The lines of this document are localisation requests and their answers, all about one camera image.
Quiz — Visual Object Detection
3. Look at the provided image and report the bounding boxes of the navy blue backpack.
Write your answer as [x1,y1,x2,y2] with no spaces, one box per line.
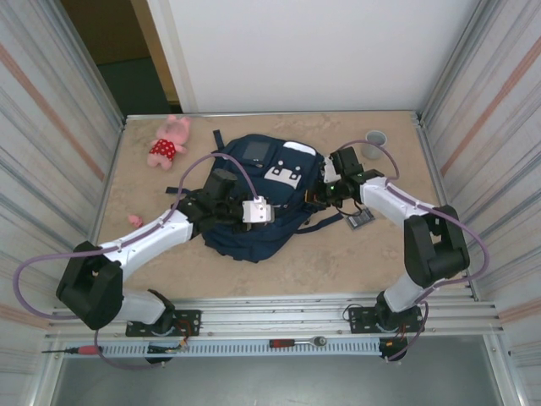
[164,129,344,265]

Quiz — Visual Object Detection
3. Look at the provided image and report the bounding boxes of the dark grey calculator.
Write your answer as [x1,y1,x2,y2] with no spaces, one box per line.
[343,208,377,232]

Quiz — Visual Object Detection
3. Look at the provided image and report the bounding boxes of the grey plastic cup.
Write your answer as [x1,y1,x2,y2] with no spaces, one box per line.
[364,129,389,162]

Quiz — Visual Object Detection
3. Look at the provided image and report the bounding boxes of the pink plush pig toy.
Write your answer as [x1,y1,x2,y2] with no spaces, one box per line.
[145,114,192,172]

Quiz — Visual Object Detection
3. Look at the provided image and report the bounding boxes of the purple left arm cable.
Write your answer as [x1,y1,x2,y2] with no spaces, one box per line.
[11,152,261,371]

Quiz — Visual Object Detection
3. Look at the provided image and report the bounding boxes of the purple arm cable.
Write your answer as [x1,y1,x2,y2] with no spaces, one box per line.
[337,139,491,365]
[11,152,261,371]

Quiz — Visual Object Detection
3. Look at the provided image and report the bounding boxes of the aluminium rail frame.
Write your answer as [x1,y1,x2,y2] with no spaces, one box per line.
[44,291,506,340]

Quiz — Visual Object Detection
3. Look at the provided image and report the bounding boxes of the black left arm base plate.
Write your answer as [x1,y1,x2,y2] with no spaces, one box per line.
[125,309,202,337]

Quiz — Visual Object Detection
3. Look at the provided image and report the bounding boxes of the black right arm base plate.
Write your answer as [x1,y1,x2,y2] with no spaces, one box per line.
[346,302,424,336]

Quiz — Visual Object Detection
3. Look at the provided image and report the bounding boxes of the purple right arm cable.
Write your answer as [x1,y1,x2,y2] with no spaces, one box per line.
[337,139,491,365]

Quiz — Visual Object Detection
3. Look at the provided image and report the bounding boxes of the red-handled ratchet wrench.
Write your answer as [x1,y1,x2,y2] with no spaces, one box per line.
[269,335,329,349]

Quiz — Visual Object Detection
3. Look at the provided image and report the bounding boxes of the white slotted cable duct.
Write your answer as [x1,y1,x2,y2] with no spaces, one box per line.
[100,339,382,357]

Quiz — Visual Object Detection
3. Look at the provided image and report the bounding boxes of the red-handled screwdriver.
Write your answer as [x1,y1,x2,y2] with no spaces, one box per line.
[41,345,103,357]

